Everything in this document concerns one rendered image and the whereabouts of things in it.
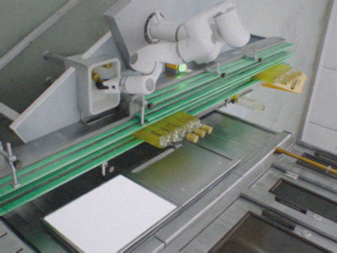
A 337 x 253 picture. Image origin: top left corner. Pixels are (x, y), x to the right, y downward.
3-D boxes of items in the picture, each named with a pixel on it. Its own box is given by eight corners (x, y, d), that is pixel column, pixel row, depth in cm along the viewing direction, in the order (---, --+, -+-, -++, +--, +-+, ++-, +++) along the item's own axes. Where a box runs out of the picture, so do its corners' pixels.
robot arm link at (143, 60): (190, 46, 137) (148, 64, 149) (169, 31, 128) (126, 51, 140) (191, 65, 135) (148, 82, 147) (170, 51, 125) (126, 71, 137)
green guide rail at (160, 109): (135, 116, 171) (148, 121, 166) (135, 114, 170) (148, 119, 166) (284, 51, 294) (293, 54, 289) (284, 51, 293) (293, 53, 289)
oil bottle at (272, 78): (248, 76, 255) (285, 88, 240) (249, 69, 252) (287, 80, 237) (252, 75, 259) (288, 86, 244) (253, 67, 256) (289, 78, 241)
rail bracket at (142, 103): (128, 121, 168) (149, 130, 161) (129, 86, 160) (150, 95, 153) (133, 118, 170) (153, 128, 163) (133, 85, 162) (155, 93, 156)
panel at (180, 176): (39, 224, 131) (99, 275, 113) (38, 217, 130) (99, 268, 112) (185, 140, 195) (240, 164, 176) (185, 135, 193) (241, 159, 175)
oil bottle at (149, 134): (128, 134, 172) (163, 151, 160) (128, 123, 169) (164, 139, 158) (137, 130, 176) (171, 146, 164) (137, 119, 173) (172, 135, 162)
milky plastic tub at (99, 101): (77, 110, 159) (91, 116, 154) (75, 61, 148) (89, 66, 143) (107, 99, 171) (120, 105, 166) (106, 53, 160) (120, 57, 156)
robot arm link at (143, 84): (151, 53, 138) (167, 62, 145) (132, 54, 145) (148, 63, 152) (141, 91, 136) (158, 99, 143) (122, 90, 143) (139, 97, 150)
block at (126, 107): (118, 112, 171) (128, 117, 167) (118, 93, 166) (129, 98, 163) (123, 110, 173) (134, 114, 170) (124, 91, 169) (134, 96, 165)
